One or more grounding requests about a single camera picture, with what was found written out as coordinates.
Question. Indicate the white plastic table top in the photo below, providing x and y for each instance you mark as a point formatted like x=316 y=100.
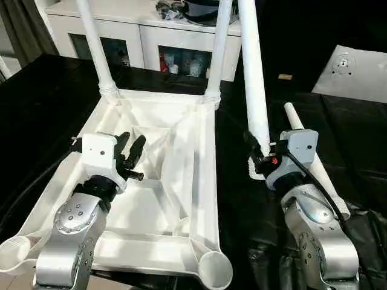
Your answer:
x=181 y=175

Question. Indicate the white plastic table leg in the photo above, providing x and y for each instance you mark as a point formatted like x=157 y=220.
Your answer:
x=97 y=48
x=323 y=175
x=219 y=54
x=254 y=78

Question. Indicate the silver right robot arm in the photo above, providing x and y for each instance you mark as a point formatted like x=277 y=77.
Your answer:
x=317 y=241

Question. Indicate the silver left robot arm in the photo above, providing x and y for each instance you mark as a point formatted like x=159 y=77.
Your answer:
x=72 y=235

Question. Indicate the black work mat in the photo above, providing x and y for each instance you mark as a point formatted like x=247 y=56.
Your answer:
x=72 y=109

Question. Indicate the small tan label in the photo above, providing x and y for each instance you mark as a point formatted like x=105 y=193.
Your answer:
x=285 y=77

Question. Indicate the small red item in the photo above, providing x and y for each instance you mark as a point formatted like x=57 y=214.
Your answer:
x=162 y=60

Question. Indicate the white cabinet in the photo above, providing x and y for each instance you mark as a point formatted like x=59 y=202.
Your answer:
x=121 y=30

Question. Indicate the white plastic bag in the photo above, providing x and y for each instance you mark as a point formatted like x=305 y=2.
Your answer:
x=357 y=75

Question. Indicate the thin white rod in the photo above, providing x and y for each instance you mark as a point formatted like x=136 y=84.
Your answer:
x=5 y=67

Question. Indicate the grey clutter pile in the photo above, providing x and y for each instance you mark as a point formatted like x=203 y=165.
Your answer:
x=170 y=9

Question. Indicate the grey bag on cabinet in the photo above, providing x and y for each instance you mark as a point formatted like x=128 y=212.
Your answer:
x=202 y=9

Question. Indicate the grey curtain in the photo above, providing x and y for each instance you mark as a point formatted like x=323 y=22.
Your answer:
x=24 y=30

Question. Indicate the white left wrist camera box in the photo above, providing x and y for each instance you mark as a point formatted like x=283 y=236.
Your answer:
x=100 y=154

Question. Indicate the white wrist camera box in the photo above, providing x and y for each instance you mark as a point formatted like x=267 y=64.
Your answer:
x=296 y=154
x=100 y=154

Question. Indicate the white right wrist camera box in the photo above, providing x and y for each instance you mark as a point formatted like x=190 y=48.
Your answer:
x=296 y=154

